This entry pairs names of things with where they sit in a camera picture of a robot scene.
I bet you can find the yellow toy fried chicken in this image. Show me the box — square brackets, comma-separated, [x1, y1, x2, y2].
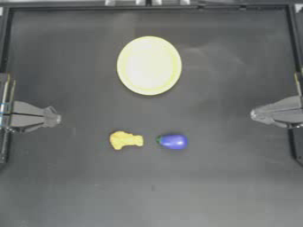
[109, 130, 145, 151]

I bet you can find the yellow plate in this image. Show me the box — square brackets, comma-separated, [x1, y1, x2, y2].
[116, 35, 183, 96]

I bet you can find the purple toy eggplant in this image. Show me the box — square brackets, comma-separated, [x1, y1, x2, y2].
[155, 133, 189, 151]

